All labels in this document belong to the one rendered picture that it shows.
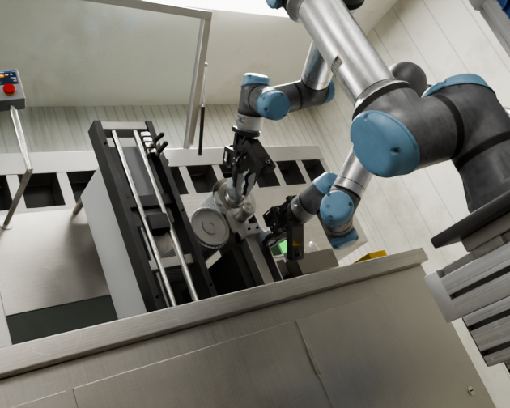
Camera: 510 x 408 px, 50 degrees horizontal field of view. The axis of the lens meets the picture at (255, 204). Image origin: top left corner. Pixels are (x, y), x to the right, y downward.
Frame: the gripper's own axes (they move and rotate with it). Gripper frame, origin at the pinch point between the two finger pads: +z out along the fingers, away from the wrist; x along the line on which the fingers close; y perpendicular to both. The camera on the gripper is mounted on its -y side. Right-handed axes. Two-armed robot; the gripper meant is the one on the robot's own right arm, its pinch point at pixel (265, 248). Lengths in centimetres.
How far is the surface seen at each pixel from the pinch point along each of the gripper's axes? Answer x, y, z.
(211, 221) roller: 17.0, 9.9, -2.9
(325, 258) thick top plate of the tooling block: -15.5, -9.0, -6.5
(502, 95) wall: -244, 75, 8
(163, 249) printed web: 24.4, 10.5, 14.5
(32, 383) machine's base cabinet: 80, -25, -29
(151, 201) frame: 40.4, 11.9, -14.4
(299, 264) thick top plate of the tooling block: -4.2, -8.9, -6.5
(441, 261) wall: -250, 4, 109
